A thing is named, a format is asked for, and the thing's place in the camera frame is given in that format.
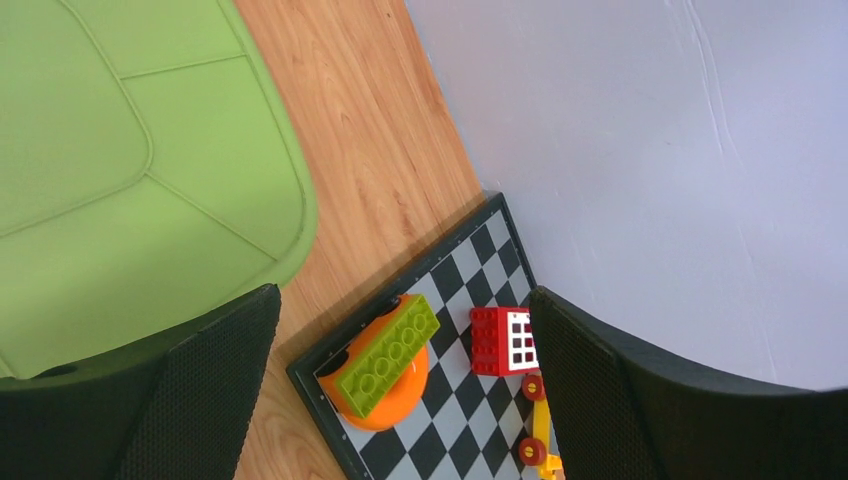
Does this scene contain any orange arch toy block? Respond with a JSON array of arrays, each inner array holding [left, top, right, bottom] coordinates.
[[317, 294, 431, 433]]

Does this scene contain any green flat toy brick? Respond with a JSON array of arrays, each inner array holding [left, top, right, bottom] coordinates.
[[334, 294, 442, 420]]

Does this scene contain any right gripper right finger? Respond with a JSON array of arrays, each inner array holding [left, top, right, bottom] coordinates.
[[529, 287, 847, 479]]

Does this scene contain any black grey checkerboard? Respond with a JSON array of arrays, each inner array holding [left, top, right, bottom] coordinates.
[[287, 192, 536, 479]]

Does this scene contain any large green plastic container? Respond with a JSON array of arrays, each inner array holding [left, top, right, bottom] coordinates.
[[1, 1, 317, 380]]

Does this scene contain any blue yellow toy car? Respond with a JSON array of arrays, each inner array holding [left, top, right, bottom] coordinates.
[[518, 374, 565, 480]]

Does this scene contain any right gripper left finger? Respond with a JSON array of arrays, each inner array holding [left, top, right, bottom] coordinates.
[[1, 284, 281, 479]]

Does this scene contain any red window toy brick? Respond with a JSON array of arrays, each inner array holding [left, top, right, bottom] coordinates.
[[470, 307, 539, 377]]

